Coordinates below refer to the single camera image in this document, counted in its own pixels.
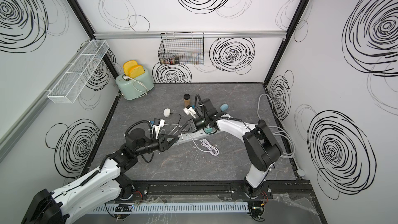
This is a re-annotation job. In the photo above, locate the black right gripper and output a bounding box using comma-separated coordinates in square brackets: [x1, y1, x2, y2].
[180, 114, 210, 132]

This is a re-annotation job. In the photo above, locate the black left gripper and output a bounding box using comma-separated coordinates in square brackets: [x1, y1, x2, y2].
[135, 134, 179, 158]

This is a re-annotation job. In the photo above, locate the white power strip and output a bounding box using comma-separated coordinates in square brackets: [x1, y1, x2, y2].
[175, 129, 218, 145]

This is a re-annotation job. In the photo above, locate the white charging cable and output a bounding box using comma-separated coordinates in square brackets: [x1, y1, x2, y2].
[163, 123, 220, 157]

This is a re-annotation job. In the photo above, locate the white round earbud case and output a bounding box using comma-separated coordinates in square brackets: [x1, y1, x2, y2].
[163, 108, 171, 118]

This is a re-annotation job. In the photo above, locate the light blue earbud case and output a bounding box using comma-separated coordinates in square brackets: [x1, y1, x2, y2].
[220, 103, 229, 112]

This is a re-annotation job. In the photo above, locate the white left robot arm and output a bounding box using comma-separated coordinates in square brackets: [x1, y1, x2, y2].
[22, 120, 179, 224]

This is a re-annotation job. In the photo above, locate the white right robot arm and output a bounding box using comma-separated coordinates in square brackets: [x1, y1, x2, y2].
[178, 99, 283, 199]

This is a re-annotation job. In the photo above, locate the brown spice bottle black lid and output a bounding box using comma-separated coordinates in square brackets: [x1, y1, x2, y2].
[183, 93, 191, 107]

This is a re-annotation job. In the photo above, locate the mint green toaster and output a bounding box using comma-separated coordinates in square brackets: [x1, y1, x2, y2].
[116, 68, 154, 100]

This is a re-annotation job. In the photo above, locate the front yellow toast slice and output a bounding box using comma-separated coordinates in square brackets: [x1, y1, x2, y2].
[127, 65, 145, 79]

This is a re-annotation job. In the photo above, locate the yellow toast slice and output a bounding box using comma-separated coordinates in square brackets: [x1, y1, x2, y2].
[123, 60, 138, 76]
[127, 65, 145, 79]

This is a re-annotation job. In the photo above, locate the rear yellow toast slice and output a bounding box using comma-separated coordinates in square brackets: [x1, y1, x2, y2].
[123, 60, 138, 76]

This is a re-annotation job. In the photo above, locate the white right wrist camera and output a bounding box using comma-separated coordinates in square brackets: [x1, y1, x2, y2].
[183, 105, 198, 119]

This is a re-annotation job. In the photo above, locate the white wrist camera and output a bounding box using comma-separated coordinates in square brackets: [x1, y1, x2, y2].
[183, 105, 198, 119]
[152, 118, 165, 140]

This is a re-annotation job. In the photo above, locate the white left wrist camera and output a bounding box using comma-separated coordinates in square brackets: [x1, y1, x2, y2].
[152, 118, 165, 140]

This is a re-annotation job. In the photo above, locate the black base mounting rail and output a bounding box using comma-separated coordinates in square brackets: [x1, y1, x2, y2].
[132, 180, 314, 200]

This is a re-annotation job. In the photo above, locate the black wire wall basket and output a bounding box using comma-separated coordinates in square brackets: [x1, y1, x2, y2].
[158, 32, 205, 65]

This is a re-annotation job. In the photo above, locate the white slotted cable duct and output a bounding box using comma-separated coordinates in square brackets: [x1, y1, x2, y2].
[89, 202, 249, 215]

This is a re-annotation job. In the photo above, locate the white wire wall shelf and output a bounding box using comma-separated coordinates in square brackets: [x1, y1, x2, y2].
[47, 40, 110, 104]

